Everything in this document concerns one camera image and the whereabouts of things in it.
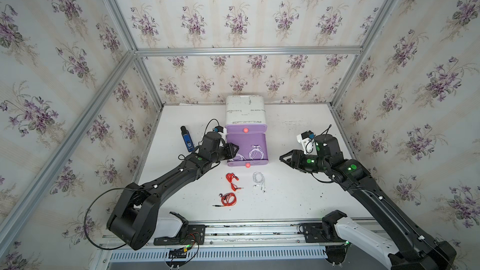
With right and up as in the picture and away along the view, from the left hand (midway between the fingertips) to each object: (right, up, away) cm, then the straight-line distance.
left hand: (239, 149), depth 83 cm
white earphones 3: (+9, -15, +5) cm, 18 cm away
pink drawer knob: (+4, -7, +1) cm, 8 cm away
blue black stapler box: (-28, +4, +15) cm, 32 cm away
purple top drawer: (+6, +10, +1) cm, 11 cm away
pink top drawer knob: (+3, +9, 0) cm, 9 cm away
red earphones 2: (-5, -22, -1) cm, 23 cm away
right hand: (+18, -3, -11) cm, 21 cm away
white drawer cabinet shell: (+3, +19, +5) cm, 19 cm away
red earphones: (-5, -14, +5) cm, 16 cm away
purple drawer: (+3, +3, +7) cm, 8 cm away
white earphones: (+8, 0, +7) cm, 11 cm away
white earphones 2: (0, -4, +5) cm, 6 cm away
